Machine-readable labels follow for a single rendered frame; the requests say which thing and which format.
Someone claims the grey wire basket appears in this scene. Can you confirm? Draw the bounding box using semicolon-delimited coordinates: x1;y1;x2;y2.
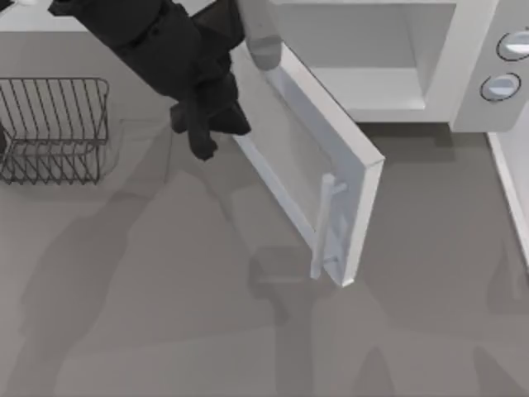
0;77;112;186

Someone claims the grey microwave knob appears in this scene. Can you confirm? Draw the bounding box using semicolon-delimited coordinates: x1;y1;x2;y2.
479;72;522;102
495;29;529;63

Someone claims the pale microwave door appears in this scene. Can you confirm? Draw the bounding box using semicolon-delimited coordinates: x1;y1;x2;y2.
228;41;386;289

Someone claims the pale door handle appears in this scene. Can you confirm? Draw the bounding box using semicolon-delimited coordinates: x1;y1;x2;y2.
309;173;349;280

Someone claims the pale microwave oven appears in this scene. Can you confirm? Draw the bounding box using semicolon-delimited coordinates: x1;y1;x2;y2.
268;0;529;134

